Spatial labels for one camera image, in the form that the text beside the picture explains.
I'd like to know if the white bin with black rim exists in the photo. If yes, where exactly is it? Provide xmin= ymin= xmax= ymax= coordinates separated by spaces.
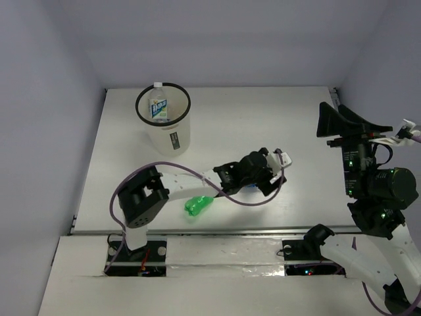
xmin=135 ymin=82 xmax=191 ymax=157

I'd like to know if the aluminium rail right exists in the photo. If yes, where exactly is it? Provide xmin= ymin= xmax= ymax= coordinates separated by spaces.
xmin=329 ymin=87 xmax=341 ymax=109

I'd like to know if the green plastic bottle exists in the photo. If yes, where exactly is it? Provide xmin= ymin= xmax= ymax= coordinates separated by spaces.
xmin=184 ymin=196 xmax=216 ymax=217

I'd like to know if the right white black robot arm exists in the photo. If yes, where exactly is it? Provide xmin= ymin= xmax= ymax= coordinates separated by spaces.
xmin=279 ymin=102 xmax=420 ymax=315

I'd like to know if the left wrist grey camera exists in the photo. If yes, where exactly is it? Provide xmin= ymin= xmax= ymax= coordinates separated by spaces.
xmin=266 ymin=149 xmax=292 ymax=184

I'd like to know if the aluminium rail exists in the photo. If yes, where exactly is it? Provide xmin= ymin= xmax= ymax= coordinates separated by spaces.
xmin=67 ymin=215 xmax=362 ymax=238
xmin=329 ymin=87 xmax=341 ymax=109

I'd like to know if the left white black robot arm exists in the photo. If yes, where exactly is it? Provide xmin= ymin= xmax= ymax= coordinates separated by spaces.
xmin=109 ymin=147 xmax=292 ymax=264

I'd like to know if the clear bottle dark blue label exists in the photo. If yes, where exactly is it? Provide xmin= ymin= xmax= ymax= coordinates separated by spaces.
xmin=245 ymin=184 xmax=258 ymax=190

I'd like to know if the aluminium rail front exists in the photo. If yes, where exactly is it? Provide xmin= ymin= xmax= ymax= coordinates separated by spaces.
xmin=67 ymin=215 xmax=362 ymax=238

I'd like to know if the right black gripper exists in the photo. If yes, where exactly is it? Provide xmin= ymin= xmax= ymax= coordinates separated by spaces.
xmin=315 ymin=99 xmax=391 ymax=195

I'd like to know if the clear bottle green white label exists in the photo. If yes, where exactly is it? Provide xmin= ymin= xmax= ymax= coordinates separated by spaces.
xmin=148 ymin=82 xmax=169 ymax=123

